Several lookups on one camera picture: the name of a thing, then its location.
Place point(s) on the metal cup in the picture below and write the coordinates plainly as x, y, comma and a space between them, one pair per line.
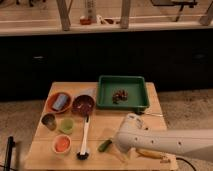
49, 121

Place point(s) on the small green cup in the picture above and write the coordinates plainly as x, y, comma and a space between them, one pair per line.
66, 126

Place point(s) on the small orange cup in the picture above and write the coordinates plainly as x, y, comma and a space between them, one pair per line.
61, 144

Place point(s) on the orange bowl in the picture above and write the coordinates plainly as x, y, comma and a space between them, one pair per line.
51, 99

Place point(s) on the yellow corn cob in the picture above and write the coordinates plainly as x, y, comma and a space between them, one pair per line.
151, 154

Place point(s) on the black stand post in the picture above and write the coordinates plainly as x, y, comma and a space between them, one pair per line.
8, 156

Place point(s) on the green plastic tray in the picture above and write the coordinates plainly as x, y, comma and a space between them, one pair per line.
135, 86

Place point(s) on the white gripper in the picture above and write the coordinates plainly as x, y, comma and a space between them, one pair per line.
115, 152

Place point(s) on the metal fork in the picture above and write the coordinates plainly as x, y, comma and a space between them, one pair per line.
150, 114

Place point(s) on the brown pine cone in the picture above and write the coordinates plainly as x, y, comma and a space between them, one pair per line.
120, 95

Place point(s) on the green pepper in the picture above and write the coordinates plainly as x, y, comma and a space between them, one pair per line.
104, 145

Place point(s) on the blue-grey cloth roll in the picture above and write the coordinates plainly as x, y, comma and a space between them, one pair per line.
60, 102

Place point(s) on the purple bowl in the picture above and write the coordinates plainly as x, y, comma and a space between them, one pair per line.
83, 105

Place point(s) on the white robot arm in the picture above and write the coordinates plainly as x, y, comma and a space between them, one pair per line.
196, 144

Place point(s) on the red bowl on shelf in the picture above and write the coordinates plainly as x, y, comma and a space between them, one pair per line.
84, 21

